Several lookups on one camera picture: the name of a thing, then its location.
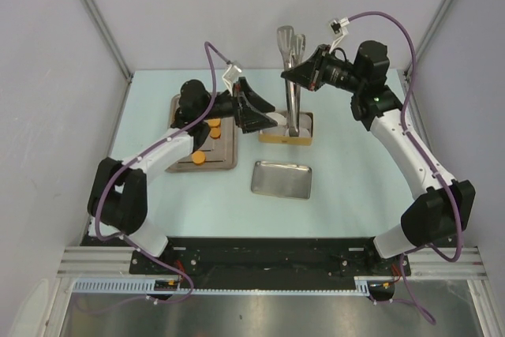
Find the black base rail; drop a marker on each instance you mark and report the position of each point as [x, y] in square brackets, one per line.
[287, 263]

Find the white paper cup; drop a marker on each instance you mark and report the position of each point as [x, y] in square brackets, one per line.
[305, 121]
[278, 118]
[279, 130]
[304, 133]

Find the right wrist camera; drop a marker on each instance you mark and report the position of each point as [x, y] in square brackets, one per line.
[339, 29]

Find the steel tin lid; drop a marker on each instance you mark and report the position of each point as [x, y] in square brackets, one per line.
[283, 180]

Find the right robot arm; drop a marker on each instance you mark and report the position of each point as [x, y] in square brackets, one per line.
[442, 204]

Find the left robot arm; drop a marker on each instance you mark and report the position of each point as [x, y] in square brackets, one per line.
[119, 195]

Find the white cable duct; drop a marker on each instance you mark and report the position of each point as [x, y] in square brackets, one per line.
[347, 287]

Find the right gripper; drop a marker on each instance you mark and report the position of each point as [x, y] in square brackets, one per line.
[311, 73]

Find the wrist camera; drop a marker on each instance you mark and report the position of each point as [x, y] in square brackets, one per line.
[339, 29]
[231, 75]

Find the orange cookie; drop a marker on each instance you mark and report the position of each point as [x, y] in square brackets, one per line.
[215, 133]
[214, 123]
[198, 157]

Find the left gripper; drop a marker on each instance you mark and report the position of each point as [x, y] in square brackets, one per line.
[249, 120]

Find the steel baking tray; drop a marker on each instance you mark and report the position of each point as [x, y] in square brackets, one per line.
[222, 154]

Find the gold cookie tin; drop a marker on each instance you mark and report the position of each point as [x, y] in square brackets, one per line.
[287, 138]

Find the steel tongs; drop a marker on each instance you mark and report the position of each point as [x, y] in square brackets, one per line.
[292, 48]

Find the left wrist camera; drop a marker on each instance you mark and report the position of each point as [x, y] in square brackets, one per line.
[231, 75]

